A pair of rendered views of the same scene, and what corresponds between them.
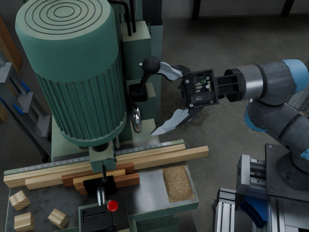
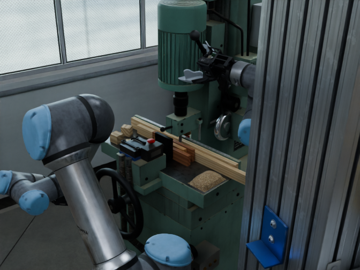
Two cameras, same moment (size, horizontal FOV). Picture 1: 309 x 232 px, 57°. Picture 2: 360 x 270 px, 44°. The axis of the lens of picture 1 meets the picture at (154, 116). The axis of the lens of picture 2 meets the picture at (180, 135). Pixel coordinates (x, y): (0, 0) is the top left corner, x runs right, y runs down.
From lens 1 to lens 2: 125 cm
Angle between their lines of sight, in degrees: 48
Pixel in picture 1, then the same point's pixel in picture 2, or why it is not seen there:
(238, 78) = (227, 59)
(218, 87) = (218, 62)
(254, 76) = (241, 65)
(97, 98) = (172, 50)
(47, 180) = (147, 129)
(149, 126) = not seen: hidden behind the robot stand
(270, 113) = (249, 105)
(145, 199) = (179, 172)
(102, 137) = (169, 84)
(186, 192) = (202, 184)
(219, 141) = not seen: outside the picture
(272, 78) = (249, 69)
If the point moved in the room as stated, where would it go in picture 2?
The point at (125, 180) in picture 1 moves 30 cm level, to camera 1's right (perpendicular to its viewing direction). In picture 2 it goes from (179, 152) to (227, 188)
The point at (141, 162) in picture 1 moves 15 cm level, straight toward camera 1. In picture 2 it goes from (200, 154) to (170, 166)
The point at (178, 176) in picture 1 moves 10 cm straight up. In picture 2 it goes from (210, 173) to (211, 150)
